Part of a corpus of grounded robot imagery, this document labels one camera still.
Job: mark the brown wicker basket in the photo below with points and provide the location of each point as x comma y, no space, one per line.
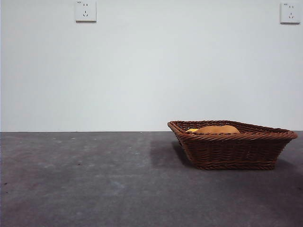
232,151

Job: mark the brown potato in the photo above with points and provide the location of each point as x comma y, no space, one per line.
217,129

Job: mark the yellow corn cob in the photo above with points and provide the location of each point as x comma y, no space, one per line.
192,130

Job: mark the white wall socket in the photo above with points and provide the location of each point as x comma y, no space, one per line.
86,11
290,13

